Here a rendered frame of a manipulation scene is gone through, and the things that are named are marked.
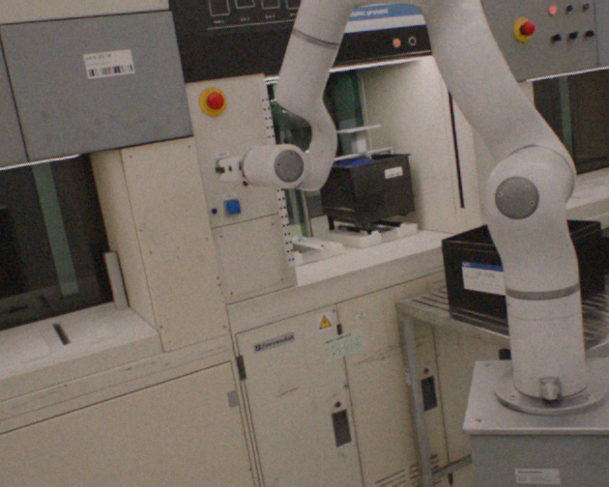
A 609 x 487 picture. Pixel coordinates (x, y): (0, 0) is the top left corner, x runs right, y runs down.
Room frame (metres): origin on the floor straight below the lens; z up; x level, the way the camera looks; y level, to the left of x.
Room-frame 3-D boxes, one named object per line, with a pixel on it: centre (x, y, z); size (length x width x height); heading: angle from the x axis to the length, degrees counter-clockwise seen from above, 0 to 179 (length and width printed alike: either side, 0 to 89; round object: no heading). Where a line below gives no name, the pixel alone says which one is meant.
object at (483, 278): (1.60, -0.53, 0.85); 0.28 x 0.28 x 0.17; 34
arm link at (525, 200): (1.06, -0.37, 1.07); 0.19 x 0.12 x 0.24; 148
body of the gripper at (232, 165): (1.47, 0.09, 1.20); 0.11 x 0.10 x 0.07; 25
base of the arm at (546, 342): (1.09, -0.39, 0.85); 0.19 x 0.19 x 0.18
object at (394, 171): (2.11, -0.22, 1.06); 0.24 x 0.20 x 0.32; 116
